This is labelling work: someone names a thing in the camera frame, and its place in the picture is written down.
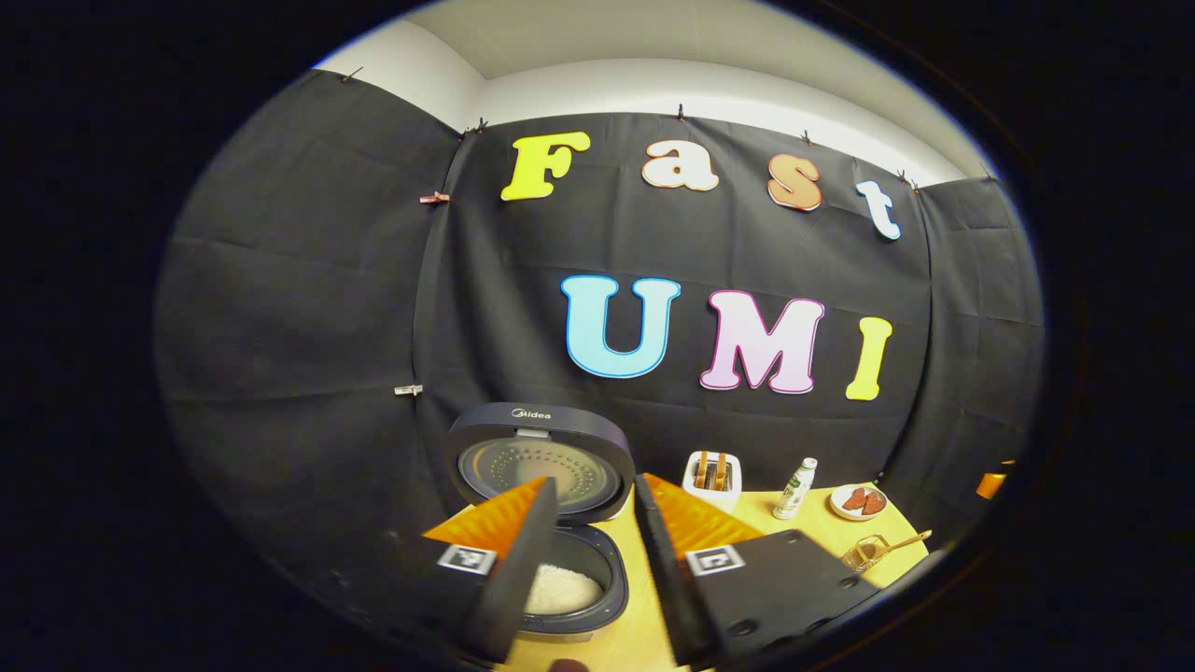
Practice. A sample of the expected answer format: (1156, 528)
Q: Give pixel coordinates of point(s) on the pink cloth clip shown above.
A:
(434, 198)

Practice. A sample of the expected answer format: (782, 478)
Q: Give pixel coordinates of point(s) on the white toaster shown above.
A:
(714, 493)

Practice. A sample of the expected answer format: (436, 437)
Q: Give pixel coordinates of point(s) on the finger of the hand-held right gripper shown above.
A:
(991, 483)

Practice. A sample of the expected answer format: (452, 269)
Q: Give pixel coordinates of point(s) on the white round plate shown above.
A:
(854, 512)

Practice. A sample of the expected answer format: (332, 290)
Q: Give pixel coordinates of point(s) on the dark blue rice cooker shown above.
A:
(541, 417)

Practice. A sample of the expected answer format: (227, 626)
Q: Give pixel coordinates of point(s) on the red meat slice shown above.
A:
(854, 500)
(875, 502)

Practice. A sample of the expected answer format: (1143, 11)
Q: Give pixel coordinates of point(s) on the wooden spoon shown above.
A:
(901, 543)

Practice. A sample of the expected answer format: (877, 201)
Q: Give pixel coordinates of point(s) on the toasted bread slice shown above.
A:
(701, 469)
(721, 471)

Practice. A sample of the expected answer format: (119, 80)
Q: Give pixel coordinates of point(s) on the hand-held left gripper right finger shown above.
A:
(667, 579)

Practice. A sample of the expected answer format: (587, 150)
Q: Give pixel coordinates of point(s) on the white bottle with green label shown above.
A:
(792, 495)

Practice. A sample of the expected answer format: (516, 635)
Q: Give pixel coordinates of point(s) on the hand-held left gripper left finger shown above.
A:
(525, 579)

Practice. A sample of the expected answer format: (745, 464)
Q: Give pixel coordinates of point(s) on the white cloth clip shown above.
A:
(408, 389)

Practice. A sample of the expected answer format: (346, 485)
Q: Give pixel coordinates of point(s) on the black backdrop cloth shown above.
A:
(308, 280)

